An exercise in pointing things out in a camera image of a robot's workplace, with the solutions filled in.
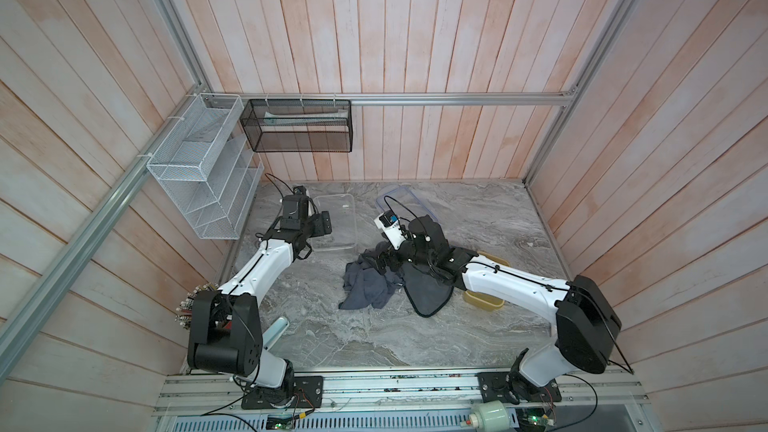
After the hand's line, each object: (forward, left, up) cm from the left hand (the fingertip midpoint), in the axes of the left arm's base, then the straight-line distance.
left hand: (315, 222), depth 91 cm
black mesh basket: (+35, +9, +11) cm, 38 cm away
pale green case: (-30, +9, -11) cm, 33 cm away
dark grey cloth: (-16, -16, -9) cm, 24 cm away
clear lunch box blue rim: (+6, -7, -14) cm, 17 cm away
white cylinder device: (-49, -44, -5) cm, 66 cm away
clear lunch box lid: (+21, -30, -14) cm, 39 cm away
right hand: (-11, -18, +5) cm, 22 cm away
